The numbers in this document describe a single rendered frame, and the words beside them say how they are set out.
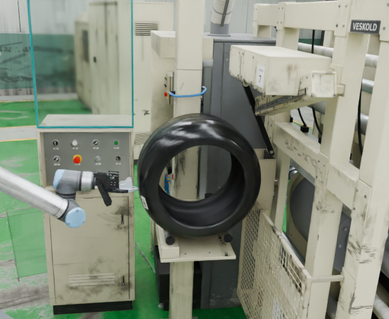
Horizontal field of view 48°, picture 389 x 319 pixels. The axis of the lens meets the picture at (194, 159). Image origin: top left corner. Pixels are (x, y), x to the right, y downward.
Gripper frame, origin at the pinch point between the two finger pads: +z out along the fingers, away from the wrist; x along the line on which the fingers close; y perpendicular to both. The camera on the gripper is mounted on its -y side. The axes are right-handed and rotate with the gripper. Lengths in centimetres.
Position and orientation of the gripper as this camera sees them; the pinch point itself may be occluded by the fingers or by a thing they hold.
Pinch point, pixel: (135, 190)
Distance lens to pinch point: 207.0
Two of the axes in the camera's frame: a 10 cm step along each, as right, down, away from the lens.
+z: 9.8, 1.0, 1.9
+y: 1.5, -9.4, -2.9
